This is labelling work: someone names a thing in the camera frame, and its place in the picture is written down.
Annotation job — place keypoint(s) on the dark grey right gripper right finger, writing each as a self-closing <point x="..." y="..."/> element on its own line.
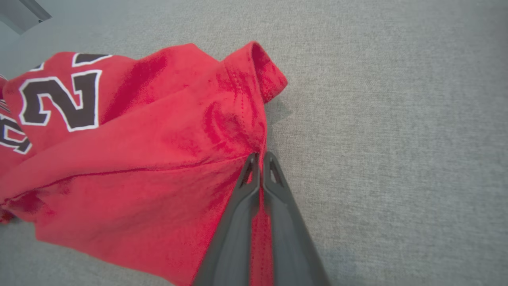
<point x="289" y="238"/>

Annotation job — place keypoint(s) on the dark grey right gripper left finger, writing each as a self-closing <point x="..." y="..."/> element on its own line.
<point x="234" y="238"/>

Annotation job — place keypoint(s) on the red and white jersey shirt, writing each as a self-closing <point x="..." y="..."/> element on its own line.
<point x="139" y="178"/>

